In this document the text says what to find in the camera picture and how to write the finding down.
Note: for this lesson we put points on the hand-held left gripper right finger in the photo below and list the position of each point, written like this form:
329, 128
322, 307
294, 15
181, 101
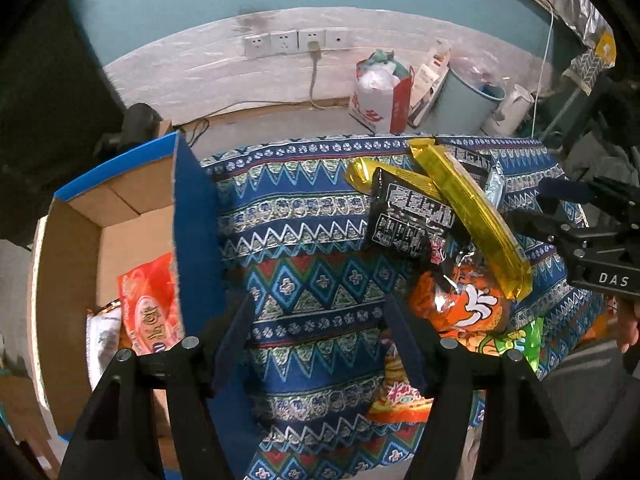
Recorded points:
407, 345

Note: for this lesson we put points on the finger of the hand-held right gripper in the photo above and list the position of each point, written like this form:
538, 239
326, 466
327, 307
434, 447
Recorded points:
567, 189
540, 227

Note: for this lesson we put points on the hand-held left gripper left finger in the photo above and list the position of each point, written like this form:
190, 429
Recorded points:
232, 340

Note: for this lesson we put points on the orange noodle packet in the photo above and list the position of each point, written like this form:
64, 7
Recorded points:
400, 400

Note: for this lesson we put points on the orange snack bag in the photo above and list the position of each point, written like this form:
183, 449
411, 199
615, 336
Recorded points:
460, 310

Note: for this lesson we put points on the long yellow snack packet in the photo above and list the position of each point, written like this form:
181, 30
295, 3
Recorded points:
475, 210

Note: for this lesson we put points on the small black snack packet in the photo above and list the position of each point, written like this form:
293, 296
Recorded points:
470, 160

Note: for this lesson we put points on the green snack bag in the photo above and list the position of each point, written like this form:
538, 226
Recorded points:
525, 340

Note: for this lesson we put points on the large black snack packet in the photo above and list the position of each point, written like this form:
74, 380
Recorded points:
405, 220

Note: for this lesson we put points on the gold foil snack packet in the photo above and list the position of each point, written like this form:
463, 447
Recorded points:
360, 175

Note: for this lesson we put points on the blue cardboard box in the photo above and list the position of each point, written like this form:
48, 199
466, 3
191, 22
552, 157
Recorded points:
75, 260

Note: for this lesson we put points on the person's right hand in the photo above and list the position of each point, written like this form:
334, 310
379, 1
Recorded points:
629, 327

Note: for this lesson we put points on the red snack packet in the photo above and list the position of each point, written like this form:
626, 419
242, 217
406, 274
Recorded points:
150, 300

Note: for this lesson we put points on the white kettle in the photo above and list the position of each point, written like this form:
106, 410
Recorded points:
510, 107

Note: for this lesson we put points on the grey herringbone cloth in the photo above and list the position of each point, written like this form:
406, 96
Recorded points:
585, 70

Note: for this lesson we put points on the blue patterned blanket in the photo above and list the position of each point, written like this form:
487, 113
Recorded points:
310, 240

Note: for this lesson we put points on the white snack packet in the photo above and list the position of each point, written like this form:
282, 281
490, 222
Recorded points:
102, 340

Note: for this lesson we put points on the light blue bin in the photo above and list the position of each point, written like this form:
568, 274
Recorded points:
460, 105

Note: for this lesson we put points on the yellow tag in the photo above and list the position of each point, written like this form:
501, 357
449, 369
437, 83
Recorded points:
605, 49

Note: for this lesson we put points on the white and red carton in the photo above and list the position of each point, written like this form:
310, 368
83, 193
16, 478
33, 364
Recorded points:
427, 80

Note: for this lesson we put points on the silver foil sheet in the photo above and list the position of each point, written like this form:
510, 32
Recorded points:
575, 7

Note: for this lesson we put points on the red and white paper bag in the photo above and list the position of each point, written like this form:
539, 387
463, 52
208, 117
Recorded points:
375, 105

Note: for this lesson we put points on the crumpled white plastic bag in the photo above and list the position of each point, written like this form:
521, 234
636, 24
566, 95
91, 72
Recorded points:
380, 72

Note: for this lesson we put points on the small brown cardboard box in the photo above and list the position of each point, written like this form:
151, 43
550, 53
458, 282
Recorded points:
164, 129

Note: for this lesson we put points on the flat cardboard pieces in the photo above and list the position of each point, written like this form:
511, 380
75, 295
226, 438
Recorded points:
25, 420

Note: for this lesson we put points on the black device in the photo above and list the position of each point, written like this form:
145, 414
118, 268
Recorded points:
135, 125

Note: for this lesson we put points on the dark cabinet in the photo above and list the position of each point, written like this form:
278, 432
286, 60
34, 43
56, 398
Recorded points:
50, 85

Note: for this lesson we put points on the black frame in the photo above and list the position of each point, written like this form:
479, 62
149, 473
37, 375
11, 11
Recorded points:
610, 100

